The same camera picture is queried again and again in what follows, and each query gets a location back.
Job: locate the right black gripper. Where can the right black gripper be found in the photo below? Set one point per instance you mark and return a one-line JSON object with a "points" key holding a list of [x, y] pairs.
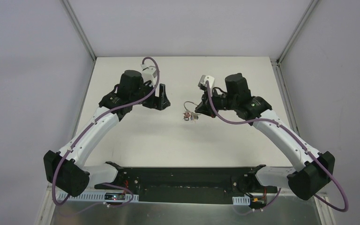
{"points": [[207, 103]]}

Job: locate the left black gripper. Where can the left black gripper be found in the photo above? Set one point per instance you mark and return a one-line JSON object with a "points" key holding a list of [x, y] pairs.
{"points": [[153, 101]]}

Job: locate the keyring with keys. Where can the keyring with keys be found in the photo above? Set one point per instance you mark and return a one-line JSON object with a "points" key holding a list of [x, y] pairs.
{"points": [[189, 115]]}

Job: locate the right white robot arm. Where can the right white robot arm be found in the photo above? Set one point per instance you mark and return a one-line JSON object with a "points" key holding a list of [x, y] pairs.
{"points": [[310, 169]]}

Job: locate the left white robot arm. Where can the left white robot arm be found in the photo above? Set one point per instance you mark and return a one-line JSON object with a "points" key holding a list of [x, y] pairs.
{"points": [[66, 168]]}

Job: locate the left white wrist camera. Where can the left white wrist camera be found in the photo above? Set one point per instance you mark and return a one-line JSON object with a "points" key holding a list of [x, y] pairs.
{"points": [[149, 74]]}

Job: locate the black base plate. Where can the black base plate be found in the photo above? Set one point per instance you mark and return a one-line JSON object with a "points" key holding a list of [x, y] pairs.
{"points": [[201, 185]]}

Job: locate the right white cable duct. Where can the right white cable duct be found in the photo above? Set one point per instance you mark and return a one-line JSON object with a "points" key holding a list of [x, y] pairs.
{"points": [[241, 200]]}

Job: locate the white cable duct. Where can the white cable duct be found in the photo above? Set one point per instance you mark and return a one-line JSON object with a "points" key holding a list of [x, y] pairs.
{"points": [[109, 197], [241, 200]]}

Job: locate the left white cable duct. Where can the left white cable duct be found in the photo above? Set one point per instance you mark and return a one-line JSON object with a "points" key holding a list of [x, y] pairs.
{"points": [[109, 197]]}

